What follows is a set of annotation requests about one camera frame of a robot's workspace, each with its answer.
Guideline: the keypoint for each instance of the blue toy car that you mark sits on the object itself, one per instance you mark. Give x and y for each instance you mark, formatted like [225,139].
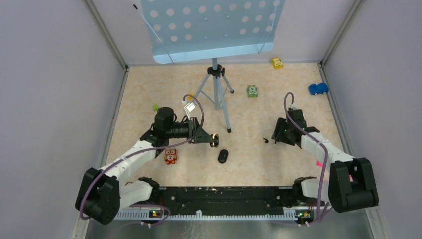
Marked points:
[316,89]

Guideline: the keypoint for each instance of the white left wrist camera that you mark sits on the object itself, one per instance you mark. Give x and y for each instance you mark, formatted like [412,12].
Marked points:
[189,106]

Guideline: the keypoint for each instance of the red owl number block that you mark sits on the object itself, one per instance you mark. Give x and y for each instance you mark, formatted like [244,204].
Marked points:
[170,156]

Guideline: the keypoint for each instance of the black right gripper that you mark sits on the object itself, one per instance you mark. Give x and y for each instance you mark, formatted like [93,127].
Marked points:
[281,123]

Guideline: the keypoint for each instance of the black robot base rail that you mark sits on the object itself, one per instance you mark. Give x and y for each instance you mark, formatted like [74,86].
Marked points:
[229,201]

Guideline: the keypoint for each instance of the yellow toy block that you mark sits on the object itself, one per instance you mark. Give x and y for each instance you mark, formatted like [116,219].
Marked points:
[277,63]

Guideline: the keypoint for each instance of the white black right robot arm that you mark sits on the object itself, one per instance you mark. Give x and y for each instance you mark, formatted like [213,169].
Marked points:
[351,185]

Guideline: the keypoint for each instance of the green monster toy block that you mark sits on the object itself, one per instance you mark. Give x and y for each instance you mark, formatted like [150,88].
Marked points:
[252,91]

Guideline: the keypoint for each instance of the black earbuds charging case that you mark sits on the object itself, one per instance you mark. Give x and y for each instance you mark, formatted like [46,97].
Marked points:
[223,156]

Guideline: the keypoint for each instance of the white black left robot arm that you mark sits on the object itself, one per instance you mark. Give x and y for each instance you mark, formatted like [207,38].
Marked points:
[103,191]

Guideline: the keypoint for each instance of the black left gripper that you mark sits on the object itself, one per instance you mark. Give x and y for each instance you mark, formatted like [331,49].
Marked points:
[197,135]

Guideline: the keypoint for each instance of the earbuds case base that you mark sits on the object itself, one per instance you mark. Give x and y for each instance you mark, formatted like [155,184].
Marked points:
[214,141]

